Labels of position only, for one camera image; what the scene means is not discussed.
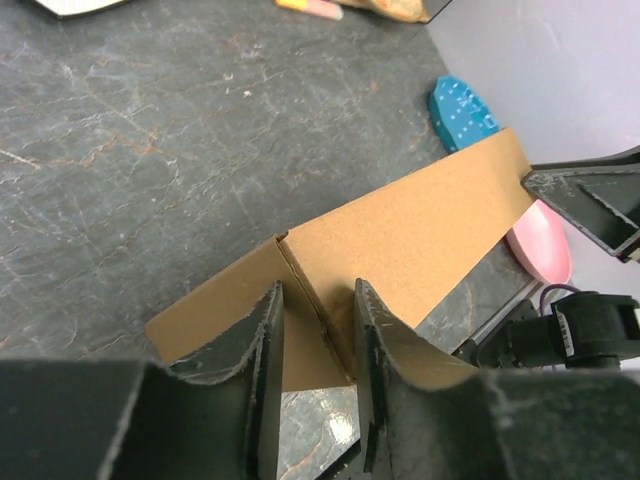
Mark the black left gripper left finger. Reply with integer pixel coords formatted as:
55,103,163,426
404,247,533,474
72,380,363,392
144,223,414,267
1,283,284,479

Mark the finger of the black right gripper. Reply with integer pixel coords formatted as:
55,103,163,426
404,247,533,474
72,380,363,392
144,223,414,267
522,169,639,260
530,147,639,175

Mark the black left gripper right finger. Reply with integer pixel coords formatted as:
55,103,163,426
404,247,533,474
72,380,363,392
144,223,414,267
353,279,639,479

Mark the brown cardboard box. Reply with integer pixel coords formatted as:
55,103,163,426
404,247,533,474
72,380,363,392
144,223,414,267
145,128,532,392

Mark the pink round plate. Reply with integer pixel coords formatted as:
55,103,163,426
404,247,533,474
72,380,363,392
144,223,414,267
505,200,572,284

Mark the blue polka dot plate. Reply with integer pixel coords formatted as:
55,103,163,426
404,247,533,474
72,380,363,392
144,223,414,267
427,75,501,154

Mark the cream floral oval plate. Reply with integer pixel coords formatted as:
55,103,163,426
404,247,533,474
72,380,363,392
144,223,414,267
337,0,430,23

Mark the orange pink pastel highlighter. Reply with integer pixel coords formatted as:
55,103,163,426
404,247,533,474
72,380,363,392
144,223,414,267
274,0,344,21

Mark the white square plate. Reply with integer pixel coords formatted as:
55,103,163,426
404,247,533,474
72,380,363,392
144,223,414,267
34,0,128,20

